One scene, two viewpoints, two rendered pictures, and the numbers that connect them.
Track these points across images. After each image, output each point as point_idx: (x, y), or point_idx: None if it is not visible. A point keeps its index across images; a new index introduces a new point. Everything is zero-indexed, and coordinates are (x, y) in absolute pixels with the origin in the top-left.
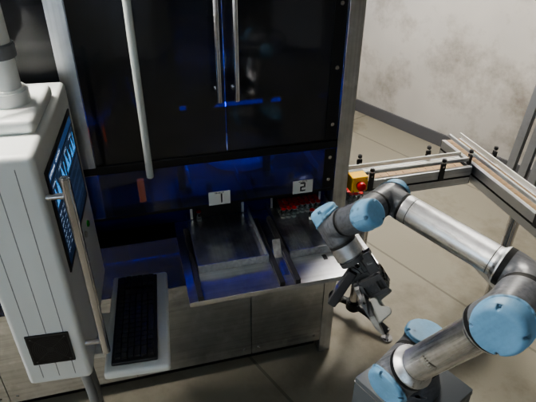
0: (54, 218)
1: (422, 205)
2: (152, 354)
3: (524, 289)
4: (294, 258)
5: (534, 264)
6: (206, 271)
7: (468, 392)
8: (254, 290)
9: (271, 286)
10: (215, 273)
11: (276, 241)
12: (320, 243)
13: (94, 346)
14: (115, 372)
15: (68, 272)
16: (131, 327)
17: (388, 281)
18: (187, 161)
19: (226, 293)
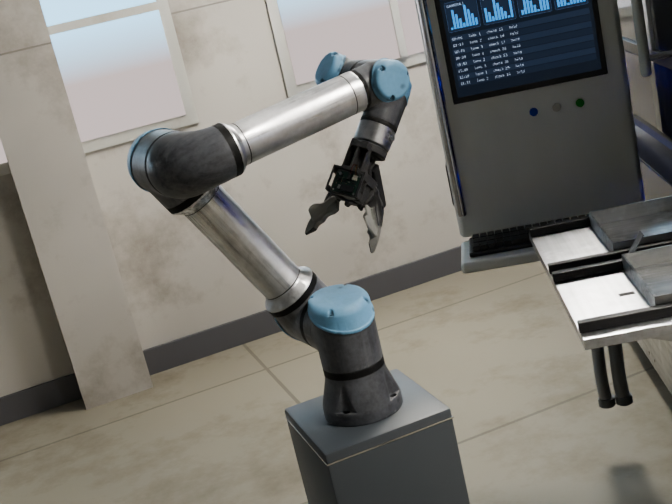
0: (436, 35)
1: (328, 80)
2: (473, 249)
3: (159, 131)
4: (622, 273)
5: (186, 133)
6: (592, 227)
7: (322, 450)
8: (544, 258)
9: None
10: (590, 234)
11: (639, 236)
12: (669, 286)
13: (493, 224)
14: (462, 245)
15: (448, 101)
16: (518, 231)
17: (340, 186)
18: None
19: (543, 245)
